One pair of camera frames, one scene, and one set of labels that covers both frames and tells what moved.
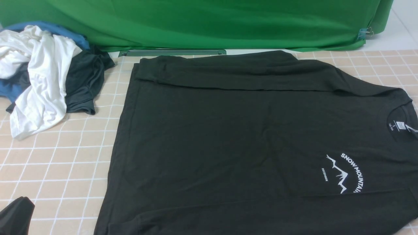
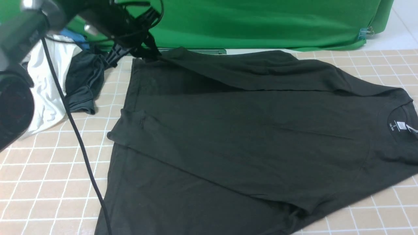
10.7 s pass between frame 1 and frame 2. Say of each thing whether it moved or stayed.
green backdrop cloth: stayed
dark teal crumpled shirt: stayed
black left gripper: moved
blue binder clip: stayed
